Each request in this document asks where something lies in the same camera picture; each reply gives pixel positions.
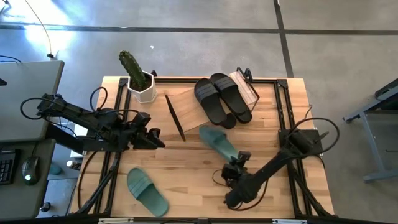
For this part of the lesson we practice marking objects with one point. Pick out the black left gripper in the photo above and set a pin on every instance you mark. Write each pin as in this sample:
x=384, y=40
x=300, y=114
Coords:
x=140, y=133

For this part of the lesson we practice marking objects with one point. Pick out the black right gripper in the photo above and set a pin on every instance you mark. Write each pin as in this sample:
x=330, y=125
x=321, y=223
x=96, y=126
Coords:
x=234, y=174

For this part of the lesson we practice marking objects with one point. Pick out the green slide sandal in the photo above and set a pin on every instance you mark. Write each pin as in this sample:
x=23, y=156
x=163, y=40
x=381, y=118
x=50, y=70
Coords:
x=146, y=191
x=217, y=141

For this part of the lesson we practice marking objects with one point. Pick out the wooden shelf with black frame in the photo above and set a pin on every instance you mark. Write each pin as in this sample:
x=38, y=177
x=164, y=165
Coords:
x=186, y=110

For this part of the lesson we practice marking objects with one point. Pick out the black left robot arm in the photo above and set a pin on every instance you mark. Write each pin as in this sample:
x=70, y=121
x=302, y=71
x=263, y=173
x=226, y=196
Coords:
x=81, y=113

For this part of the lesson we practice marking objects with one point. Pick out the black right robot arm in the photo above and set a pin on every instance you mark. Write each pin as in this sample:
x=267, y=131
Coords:
x=267, y=169

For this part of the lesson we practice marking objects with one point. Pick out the white hexagonal plant pot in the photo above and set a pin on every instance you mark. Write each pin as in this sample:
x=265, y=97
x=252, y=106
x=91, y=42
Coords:
x=146, y=96

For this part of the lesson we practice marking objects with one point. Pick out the green cactus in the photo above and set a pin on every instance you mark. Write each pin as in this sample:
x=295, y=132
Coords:
x=132, y=68

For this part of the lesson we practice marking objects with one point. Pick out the small white-capped bottle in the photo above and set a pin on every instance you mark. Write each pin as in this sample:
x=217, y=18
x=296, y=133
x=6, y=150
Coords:
x=72, y=164

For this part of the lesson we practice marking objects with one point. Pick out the teal round object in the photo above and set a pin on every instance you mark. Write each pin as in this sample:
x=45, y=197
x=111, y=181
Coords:
x=56, y=169

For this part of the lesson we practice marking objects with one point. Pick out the black computer mouse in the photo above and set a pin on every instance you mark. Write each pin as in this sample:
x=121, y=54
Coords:
x=31, y=168

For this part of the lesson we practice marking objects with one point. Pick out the small black knob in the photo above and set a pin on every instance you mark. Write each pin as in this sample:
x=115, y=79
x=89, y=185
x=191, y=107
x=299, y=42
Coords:
x=46, y=207

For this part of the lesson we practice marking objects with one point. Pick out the light grey desk top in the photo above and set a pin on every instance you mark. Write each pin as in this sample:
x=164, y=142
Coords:
x=25, y=77

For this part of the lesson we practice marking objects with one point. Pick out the dark grey desk top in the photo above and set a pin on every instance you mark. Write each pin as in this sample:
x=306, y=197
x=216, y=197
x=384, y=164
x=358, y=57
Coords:
x=18, y=199

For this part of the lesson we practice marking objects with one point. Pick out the black keyboard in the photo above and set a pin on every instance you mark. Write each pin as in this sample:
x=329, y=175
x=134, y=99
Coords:
x=6, y=169

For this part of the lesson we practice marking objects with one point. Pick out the grey side table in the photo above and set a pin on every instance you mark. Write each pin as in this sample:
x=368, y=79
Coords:
x=387, y=101

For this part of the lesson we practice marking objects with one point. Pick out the small black desk item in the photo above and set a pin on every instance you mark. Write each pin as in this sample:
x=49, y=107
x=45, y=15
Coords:
x=2, y=82

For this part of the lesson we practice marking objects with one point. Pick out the black device on side table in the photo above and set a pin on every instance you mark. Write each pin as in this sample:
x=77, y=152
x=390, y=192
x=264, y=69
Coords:
x=388, y=87

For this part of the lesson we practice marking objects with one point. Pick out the black aluminium table frame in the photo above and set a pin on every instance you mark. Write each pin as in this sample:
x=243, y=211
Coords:
x=248, y=220

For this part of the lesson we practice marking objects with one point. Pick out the silver bracket strip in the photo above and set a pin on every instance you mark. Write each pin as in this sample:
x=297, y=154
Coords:
x=289, y=221
x=115, y=220

